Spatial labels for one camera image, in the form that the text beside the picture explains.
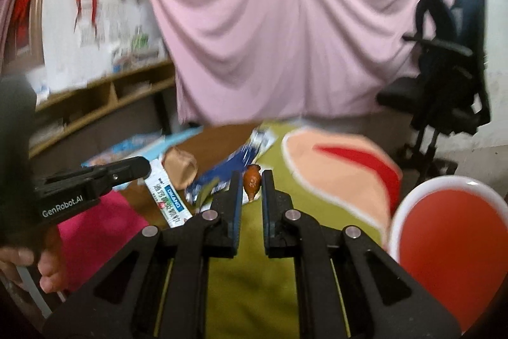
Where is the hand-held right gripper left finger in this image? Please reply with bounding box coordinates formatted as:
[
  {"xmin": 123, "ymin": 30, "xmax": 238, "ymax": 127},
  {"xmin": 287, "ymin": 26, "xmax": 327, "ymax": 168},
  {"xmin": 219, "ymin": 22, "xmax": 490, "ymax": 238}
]
[{"xmin": 42, "ymin": 170, "xmax": 244, "ymax": 339}]

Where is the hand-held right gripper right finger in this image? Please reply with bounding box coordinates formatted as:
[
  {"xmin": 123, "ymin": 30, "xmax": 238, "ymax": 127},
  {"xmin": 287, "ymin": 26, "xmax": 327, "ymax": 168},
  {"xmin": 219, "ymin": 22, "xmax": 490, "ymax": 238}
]
[{"xmin": 262, "ymin": 169, "xmax": 463, "ymax": 339}]

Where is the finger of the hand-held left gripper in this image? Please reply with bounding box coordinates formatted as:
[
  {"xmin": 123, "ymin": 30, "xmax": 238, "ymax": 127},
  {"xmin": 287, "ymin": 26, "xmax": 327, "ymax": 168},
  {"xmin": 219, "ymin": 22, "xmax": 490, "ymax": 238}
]
[{"xmin": 37, "ymin": 156, "xmax": 152, "ymax": 193}]

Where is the small orange brown wrapper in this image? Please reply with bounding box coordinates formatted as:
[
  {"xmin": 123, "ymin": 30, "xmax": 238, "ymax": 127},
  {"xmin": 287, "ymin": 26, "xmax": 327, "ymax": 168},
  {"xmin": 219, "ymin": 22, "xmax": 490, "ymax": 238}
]
[{"xmin": 243, "ymin": 163, "xmax": 263, "ymax": 202}]

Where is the red plastic bowl white rim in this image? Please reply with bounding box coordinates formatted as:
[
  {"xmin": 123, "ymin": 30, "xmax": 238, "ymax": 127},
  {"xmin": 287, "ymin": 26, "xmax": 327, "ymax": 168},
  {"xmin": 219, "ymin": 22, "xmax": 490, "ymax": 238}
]
[{"xmin": 388, "ymin": 175, "xmax": 508, "ymax": 334}]

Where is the person's left hand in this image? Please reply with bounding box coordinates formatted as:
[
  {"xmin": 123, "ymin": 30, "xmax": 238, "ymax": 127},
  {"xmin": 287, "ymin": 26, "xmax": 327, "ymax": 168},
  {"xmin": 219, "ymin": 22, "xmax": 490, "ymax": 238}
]
[{"xmin": 0, "ymin": 230, "xmax": 66, "ymax": 294}]

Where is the colourful blue book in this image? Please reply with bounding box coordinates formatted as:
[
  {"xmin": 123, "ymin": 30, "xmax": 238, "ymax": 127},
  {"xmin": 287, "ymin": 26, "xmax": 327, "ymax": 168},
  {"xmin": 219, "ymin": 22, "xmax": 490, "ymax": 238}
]
[{"xmin": 81, "ymin": 134, "xmax": 165, "ymax": 169}]

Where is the blue silver snack wrapper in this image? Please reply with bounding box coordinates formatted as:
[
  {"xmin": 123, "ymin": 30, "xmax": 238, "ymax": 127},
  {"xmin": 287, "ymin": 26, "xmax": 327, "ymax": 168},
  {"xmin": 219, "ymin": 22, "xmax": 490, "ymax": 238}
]
[{"xmin": 184, "ymin": 128, "xmax": 278, "ymax": 207}]

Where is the magenta cloth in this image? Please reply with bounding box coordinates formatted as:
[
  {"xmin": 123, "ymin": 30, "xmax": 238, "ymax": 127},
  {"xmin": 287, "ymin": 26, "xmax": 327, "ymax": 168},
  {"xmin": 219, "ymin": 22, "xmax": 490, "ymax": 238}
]
[{"xmin": 57, "ymin": 191, "xmax": 148, "ymax": 292}]

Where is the white teal sachet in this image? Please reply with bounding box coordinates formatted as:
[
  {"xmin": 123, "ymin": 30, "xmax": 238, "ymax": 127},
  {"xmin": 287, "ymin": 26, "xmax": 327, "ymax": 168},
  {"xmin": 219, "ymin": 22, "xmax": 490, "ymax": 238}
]
[{"xmin": 144, "ymin": 158, "xmax": 195, "ymax": 230}]

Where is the green cartoon printed blanket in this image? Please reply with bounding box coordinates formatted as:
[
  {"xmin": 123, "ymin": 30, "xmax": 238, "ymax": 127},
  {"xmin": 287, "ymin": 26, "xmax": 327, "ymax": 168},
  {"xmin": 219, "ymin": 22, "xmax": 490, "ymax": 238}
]
[{"xmin": 153, "ymin": 120, "xmax": 404, "ymax": 339}]

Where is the wooden shelf desk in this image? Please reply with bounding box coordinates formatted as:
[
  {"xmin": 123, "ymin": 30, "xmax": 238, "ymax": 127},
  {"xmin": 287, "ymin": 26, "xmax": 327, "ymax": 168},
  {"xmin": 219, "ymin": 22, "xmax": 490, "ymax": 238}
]
[{"xmin": 28, "ymin": 59, "xmax": 177, "ymax": 159}]

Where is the pile of papers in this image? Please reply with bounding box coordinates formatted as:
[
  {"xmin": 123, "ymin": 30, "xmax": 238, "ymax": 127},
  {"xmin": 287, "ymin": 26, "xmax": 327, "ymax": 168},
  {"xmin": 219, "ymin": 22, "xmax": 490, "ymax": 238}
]
[{"xmin": 111, "ymin": 41, "xmax": 167, "ymax": 73}]

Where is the green glass jar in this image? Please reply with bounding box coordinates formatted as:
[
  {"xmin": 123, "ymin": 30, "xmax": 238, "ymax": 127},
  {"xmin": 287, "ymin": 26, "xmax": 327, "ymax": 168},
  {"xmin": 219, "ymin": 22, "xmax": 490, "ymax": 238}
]
[{"xmin": 131, "ymin": 27, "xmax": 151, "ymax": 51}]

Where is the pink hanging sheet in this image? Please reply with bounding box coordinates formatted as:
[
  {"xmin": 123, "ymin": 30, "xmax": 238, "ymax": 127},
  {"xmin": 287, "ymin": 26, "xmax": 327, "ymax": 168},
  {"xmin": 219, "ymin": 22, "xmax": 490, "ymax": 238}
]
[{"xmin": 146, "ymin": 0, "xmax": 457, "ymax": 125}]

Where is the red hanging cloth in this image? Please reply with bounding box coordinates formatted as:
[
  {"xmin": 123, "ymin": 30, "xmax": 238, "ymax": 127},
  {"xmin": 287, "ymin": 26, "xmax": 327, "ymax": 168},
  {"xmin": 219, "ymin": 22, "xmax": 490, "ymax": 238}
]
[{"xmin": 11, "ymin": 0, "xmax": 38, "ymax": 54}]

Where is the black office chair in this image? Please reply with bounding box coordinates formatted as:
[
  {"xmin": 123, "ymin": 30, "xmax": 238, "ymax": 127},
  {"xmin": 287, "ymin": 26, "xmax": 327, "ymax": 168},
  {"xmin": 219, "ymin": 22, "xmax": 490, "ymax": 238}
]
[{"xmin": 376, "ymin": 0, "xmax": 492, "ymax": 185}]

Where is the dark blue jacket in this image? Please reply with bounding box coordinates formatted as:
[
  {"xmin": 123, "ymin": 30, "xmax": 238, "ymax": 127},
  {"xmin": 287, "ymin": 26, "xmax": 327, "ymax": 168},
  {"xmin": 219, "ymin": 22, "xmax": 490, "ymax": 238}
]
[{"xmin": 415, "ymin": 0, "xmax": 457, "ymax": 44}]

